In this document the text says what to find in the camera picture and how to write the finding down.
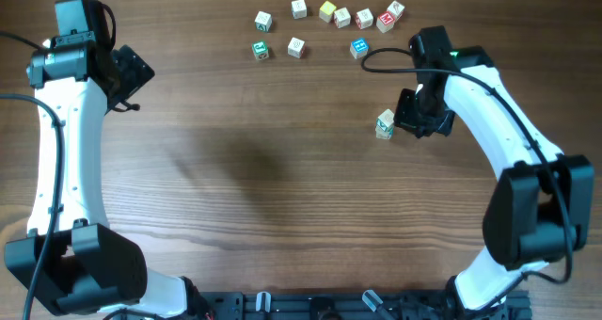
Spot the green letter Z block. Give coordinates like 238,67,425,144
375,121,394,134

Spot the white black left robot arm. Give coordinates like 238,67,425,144
4,0,214,319

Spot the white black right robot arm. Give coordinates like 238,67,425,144
394,26,594,312

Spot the red letter Y block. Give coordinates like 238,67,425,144
376,109,394,125

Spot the blue X base block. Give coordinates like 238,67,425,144
375,130,393,139

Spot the blue top wooden block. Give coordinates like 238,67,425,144
350,38,369,59

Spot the red top M block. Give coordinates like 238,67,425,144
376,11,395,33

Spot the red edge picture block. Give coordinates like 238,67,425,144
356,8,373,30

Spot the red number block far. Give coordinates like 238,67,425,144
387,0,405,22

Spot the red side picture block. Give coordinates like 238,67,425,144
333,8,351,28

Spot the red letter M block left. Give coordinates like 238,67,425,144
287,38,306,58

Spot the green ball picture block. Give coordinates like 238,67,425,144
251,40,269,61

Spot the yellow top wooden block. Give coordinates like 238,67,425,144
319,1,337,23

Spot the green letter A block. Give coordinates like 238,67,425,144
254,11,273,32

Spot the plain wooden block left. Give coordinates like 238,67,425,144
291,0,308,19

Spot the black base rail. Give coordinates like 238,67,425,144
202,290,532,320

